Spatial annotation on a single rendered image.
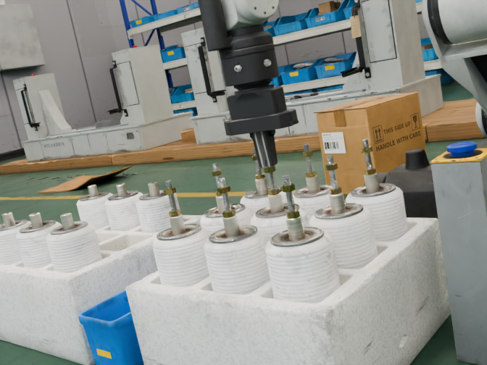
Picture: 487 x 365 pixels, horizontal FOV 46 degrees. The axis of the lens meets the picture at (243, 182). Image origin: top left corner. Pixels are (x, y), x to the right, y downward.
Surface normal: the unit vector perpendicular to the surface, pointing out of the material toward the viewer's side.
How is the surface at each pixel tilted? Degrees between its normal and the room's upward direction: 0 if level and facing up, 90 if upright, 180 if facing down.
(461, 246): 90
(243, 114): 90
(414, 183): 45
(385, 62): 90
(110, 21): 90
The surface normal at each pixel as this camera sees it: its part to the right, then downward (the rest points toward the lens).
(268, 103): -0.42, 0.25
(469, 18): -0.49, 0.62
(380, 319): 0.77, -0.03
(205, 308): -0.62, 0.26
